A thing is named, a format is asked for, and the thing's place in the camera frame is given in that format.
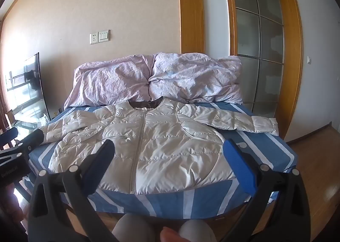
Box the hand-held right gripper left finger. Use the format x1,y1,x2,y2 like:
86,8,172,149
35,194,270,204
28,140,125,242

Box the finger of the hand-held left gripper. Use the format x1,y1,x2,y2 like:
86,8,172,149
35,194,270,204
0,127,19,148
14,128,44,155

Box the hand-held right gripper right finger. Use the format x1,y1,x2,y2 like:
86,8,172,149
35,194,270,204
220,139,311,242

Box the beige quilted down jacket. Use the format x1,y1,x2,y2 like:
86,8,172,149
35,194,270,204
37,97,279,196

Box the person's right hand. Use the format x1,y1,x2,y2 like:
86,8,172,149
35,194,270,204
161,226,188,242

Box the glass television stand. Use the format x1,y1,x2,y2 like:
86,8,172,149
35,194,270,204
11,114,51,137

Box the flat screen television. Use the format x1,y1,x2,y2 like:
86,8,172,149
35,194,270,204
5,52,51,123

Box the person's left leg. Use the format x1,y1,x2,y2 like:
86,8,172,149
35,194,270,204
112,213,163,242

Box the person's leg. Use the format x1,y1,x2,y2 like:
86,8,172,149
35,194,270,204
177,218,216,242
112,213,163,242

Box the blue striped bed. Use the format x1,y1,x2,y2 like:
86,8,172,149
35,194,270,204
23,102,298,220

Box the person's right leg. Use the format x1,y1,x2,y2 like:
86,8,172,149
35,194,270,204
177,218,216,242

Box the pink floral duvet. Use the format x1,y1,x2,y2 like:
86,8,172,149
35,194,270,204
64,52,243,108

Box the frosted glass door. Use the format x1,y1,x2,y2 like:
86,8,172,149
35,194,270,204
230,0,286,120

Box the white light switch panel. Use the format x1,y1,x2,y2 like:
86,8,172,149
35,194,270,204
98,29,110,43

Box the wooden wall trim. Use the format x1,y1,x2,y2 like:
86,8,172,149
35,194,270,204
178,0,205,55

